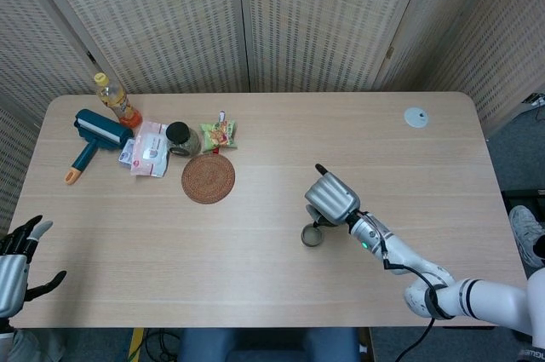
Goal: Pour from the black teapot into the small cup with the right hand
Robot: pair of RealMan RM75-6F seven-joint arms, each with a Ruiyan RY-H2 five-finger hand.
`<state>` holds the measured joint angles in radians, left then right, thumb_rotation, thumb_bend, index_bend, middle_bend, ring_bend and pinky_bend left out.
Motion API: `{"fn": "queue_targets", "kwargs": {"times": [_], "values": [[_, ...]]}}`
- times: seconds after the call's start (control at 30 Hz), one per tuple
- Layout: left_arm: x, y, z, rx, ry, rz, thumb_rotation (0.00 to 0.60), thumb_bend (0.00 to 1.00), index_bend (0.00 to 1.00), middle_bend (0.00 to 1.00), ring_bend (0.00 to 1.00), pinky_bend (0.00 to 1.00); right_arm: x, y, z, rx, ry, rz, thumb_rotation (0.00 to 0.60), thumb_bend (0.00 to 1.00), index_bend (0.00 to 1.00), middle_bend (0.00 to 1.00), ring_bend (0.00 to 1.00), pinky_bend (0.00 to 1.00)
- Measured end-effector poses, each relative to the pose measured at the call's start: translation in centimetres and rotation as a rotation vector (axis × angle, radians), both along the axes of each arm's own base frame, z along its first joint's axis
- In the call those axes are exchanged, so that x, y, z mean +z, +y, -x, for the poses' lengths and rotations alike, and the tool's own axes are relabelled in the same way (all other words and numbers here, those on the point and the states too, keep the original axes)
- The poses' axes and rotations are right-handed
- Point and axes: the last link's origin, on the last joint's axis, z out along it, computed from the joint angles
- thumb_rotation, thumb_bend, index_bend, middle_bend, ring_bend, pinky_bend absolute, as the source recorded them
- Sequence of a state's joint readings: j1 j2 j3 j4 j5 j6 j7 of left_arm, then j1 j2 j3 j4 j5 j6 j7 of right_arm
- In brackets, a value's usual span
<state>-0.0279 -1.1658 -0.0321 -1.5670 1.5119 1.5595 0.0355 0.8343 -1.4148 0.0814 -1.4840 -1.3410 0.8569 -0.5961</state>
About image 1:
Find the brass screen hinge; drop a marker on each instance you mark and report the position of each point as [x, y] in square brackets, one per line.
[91, 57]
[389, 52]

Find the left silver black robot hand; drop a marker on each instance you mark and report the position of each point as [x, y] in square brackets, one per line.
[13, 277]

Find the dark ceramic cup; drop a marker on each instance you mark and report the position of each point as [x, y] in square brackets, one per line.
[312, 237]

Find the black metal frame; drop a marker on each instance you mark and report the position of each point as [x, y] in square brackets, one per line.
[521, 198]

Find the small blue white tissue pack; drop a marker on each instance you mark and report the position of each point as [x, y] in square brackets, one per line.
[125, 155]

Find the white power strip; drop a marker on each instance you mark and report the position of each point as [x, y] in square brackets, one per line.
[535, 101]

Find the orange drink bottle yellow cap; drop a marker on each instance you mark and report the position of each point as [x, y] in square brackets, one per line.
[119, 102]

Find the glass jar with black lid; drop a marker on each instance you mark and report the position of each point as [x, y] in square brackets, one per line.
[181, 138]

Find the pink wet wipes pack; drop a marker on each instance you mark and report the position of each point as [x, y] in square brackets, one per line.
[149, 149]

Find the white sneaker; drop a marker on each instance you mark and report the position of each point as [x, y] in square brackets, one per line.
[523, 225]

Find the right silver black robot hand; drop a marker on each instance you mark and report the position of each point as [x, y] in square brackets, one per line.
[332, 198]

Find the woven folding screen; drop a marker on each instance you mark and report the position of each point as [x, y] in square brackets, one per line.
[170, 17]

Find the teal lint roller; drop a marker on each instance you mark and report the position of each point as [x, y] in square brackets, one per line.
[102, 130]

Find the green snack packet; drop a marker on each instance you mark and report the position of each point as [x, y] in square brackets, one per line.
[219, 134]

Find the round woven rattan coaster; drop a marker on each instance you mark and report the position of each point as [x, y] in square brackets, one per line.
[208, 179]

